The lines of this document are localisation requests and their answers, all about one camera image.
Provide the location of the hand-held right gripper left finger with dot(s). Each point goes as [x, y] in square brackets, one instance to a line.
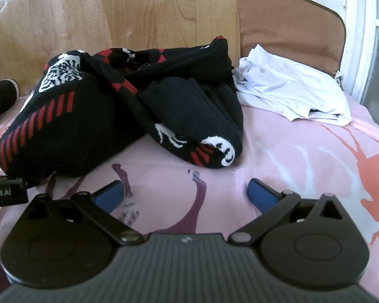
[109, 195]

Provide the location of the wooden headboard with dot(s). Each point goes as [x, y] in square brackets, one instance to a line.
[129, 12]

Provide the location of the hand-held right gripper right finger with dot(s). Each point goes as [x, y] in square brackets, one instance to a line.
[261, 195]

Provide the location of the black garment with white band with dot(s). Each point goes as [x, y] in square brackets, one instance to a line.
[0, 101]

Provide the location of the white window frame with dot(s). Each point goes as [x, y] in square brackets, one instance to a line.
[360, 38]

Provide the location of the pink printed bed sheet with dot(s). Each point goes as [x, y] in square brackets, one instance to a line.
[287, 151]

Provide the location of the brown perforated cushion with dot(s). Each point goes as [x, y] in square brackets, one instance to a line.
[287, 22]

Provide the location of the black red deer-patterned sweater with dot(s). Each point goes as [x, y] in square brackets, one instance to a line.
[82, 126]

